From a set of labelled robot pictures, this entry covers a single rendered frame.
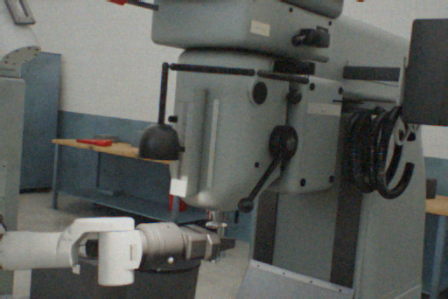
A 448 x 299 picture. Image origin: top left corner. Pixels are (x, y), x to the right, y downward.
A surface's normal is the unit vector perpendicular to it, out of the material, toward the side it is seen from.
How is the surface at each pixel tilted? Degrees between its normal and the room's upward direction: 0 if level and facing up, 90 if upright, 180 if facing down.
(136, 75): 90
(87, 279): 90
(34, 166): 90
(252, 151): 90
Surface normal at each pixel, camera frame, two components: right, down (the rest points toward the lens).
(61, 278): -0.53, 0.03
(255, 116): 0.78, 0.12
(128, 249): 0.61, -0.06
